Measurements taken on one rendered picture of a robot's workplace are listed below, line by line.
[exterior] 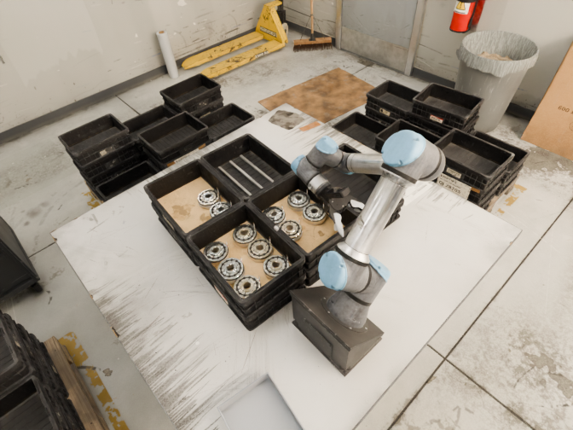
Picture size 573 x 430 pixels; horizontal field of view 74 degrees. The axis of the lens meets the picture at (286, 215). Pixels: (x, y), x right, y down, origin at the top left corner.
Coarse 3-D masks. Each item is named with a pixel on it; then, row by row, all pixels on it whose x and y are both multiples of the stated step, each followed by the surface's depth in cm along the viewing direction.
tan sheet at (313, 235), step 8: (280, 200) 175; (312, 200) 174; (288, 208) 171; (288, 216) 168; (296, 216) 168; (304, 224) 164; (320, 224) 164; (328, 224) 163; (304, 232) 161; (312, 232) 161; (320, 232) 161; (328, 232) 161; (336, 232) 160; (304, 240) 158; (312, 240) 158; (320, 240) 158; (304, 248) 156; (312, 248) 155
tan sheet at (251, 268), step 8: (240, 224) 166; (232, 232) 164; (216, 240) 161; (224, 240) 161; (232, 240) 161; (232, 248) 158; (240, 248) 157; (232, 256) 155; (240, 256) 155; (248, 256) 154; (248, 264) 152; (256, 264) 151; (248, 272) 149; (256, 272) 149; (264, 280) 146
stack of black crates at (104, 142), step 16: (80, 128) 269; (96, 128) 277; (112, 128) 284; (64, 144) 255; (80, 144) 272; (96, 144) 254; (112, 144) 262; (128, 144) 270; (80, 160) 253; (96, 160) 260; (112, 160) 268; (128, 160) 276; (96, 176) 266; (112, 176) 275; (96, 192) 273
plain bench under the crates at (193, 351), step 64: (256, 128) 237; (320, 128) 233; (128, 192) 204; (448, 192) 191; (128, 256) 174; (384, 256) 166; (448, 256) 165; (128, 320) 152; (192, 320) 151; (384, 320) 146; (192, 384) 134; (320, 384) 132; (384, 384) 131
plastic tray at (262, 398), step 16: (256, 384) 131; (272, 384) 132; (240, 400) 129; (256, 400) 129; (272, 400) 129; (224, 416) 126; (240, 416) 126; (256, 416) 125; (272, 416) 125; (288, 416) 125
